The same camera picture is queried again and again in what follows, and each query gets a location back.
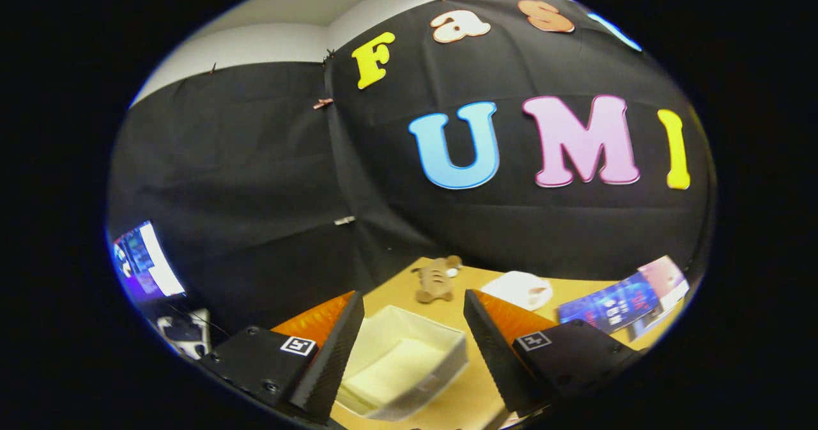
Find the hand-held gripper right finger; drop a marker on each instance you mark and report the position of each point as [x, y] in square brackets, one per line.
[498, 360]

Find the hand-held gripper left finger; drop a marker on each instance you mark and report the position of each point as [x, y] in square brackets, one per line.
[329, 360]

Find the grey fabric storage box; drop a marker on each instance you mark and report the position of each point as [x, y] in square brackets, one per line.
[399, 369]

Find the white plush toy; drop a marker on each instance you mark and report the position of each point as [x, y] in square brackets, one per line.
[517, 289]

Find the brown striped plush toy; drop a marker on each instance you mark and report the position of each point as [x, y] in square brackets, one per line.
[436, 281]

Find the dark blue book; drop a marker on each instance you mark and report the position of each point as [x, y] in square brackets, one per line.
[607, 305]

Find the silver clip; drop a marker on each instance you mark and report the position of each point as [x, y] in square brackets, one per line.
[344, 220]

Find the white and black device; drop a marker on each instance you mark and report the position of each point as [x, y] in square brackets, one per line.
[185, 334]

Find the light blue book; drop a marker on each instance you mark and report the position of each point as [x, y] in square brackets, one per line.
[645, 326]

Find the lit computer screen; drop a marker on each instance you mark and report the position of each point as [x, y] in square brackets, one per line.
[148, 262]

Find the red clip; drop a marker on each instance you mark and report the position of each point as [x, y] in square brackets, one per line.
[323, 103]

